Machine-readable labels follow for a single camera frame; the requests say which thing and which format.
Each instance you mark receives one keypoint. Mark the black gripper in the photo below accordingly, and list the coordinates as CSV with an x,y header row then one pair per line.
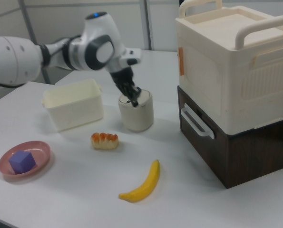
x,y
122,79

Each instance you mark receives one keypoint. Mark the wooden drawer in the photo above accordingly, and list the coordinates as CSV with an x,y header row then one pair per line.
x,y
191,129

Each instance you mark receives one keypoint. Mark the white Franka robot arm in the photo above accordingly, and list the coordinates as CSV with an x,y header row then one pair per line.
x,y
12,59

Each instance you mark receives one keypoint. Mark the beige canister lid black knob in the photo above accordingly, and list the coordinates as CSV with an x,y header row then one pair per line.
x,y
144,96

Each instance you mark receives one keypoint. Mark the white round canister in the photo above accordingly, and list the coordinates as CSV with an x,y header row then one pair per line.
x,y
136,118

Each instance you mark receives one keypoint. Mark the orange glazed bread loaf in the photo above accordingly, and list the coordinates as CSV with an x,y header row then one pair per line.
x,y
105,141

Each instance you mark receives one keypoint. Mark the cream plastic bin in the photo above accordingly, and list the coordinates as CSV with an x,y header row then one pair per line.
x,y
72,111

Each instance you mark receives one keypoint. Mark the yellow banana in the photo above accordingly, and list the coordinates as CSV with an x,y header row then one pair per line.
x,y
146,184

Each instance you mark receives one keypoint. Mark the cream toy microwave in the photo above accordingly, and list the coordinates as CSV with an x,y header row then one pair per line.
x,y
227,59

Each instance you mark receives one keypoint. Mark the pink plate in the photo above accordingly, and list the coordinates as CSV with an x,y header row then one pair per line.
x,y
41,152

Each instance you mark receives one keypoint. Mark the dark brown wooden cabinet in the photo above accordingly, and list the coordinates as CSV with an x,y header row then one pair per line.
x,y
250,154

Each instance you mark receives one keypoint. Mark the purple cube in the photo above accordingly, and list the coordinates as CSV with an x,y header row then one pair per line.
x,y
21,162

